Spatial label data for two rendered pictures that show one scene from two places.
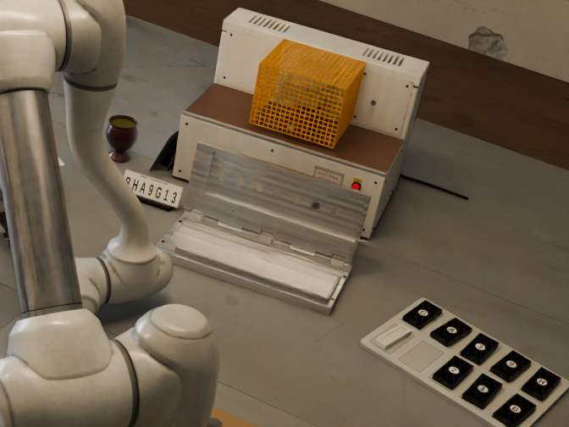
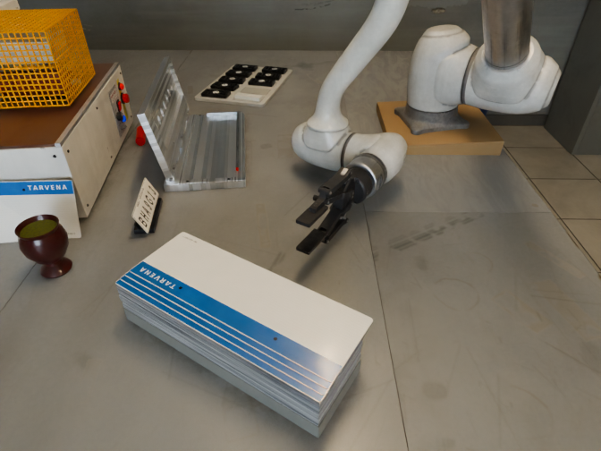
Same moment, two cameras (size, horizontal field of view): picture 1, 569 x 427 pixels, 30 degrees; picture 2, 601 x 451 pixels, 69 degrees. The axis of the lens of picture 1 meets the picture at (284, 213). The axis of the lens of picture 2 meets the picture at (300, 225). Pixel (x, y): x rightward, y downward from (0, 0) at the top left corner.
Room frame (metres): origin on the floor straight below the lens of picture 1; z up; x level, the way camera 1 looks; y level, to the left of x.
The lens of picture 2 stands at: (2.23, 1.24, 1.51)
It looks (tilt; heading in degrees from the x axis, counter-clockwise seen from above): 37 degrees down; 252
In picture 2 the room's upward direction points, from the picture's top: straight up
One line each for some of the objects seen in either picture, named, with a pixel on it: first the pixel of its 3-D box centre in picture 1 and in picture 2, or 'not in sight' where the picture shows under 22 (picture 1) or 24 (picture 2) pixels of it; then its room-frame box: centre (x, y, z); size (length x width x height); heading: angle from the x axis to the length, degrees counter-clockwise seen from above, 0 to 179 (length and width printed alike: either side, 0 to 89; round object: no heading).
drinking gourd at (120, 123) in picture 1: (121, 139); (46, 248); (2.50, 0.47, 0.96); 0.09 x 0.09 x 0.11
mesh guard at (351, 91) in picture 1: (307, 91); (29, 56); (2.51, 0.00, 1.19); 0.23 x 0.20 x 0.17; 78
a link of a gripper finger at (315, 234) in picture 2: (6, 221); (311, 241); (2.00, 0.61, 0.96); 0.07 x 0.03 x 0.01; 39
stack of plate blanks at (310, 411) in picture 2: not in sight; (234, 326); (2.19, 0.76, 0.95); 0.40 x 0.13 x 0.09; 129
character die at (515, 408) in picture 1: (514, 411); (275, 70); (1.76, -0.55, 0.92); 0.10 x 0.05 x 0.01; 145
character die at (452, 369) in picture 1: (453, 372); (261, 82); (1.84, -0.43, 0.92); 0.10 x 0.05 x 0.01; 149
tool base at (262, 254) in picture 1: (254, 257); (209, 144); (2.12, 0.05, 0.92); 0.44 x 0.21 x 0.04; 78
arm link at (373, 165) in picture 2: not in sight; (363, 176); (1.83, 0.47, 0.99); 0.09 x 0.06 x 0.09; 129
